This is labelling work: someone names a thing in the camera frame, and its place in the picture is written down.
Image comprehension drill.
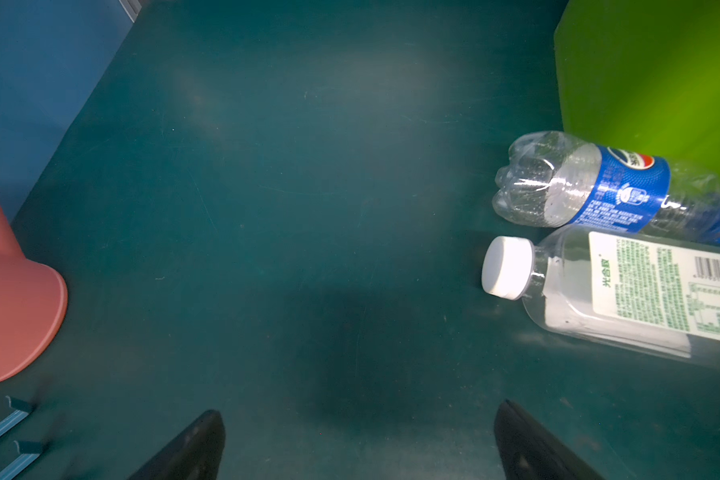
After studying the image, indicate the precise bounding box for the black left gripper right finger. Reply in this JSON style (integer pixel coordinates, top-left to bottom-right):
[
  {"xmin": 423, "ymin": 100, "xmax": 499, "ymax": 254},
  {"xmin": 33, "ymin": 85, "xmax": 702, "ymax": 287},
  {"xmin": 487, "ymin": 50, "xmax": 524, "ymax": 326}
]
[{"xmin": 493, "ymin": 400, "xmax": 603, "ymax": 480}]

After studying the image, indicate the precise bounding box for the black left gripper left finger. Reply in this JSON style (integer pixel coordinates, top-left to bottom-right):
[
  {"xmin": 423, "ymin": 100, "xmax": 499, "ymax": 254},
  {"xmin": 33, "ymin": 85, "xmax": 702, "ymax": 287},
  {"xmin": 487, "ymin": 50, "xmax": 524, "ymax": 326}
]
[{"xmin": 129, "ymin": 410, "xmax": 225, "ymax": 480}]

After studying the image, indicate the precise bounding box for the clear bottle blue cap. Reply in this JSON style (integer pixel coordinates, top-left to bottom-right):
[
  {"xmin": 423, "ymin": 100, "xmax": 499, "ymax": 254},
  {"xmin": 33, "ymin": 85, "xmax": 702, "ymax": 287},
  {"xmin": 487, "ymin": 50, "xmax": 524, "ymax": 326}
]
[{"xmin": 493, "ymin": 131, "xmax": 720, "ymax": 245}]

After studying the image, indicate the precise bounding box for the green bin black liner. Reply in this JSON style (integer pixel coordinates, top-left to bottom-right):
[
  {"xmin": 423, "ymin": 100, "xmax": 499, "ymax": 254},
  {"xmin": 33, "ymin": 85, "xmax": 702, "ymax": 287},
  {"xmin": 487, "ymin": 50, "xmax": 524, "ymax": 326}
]
[{"xmin": 554, "ymin": 1, "xmax": 720, "ymax": 177}]

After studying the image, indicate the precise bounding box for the light blue hand rake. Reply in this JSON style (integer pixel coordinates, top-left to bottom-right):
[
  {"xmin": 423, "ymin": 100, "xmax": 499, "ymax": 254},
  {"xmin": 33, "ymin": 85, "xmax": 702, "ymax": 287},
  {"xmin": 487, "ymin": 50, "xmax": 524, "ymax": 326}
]
[{"xmin": 0, "ymin": 395, "xmax": 46, "ymax": 480}]

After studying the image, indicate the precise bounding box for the white label tea bottle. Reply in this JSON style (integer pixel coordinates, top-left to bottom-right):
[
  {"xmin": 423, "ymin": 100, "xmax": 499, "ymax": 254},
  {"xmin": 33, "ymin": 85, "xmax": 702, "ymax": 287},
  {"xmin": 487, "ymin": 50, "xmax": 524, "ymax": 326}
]
[{"xmin": 481, "ymin": 226, "xmax": 720, "ymax": 368}]

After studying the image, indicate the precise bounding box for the pink plastic watering can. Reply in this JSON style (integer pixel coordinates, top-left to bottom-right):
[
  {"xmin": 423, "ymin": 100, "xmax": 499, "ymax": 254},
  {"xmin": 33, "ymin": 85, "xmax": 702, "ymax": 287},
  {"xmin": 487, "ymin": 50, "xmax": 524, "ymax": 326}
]
[{"xmin": 0, "ymin": 206, "xmax": 68, "ymax": 382}]

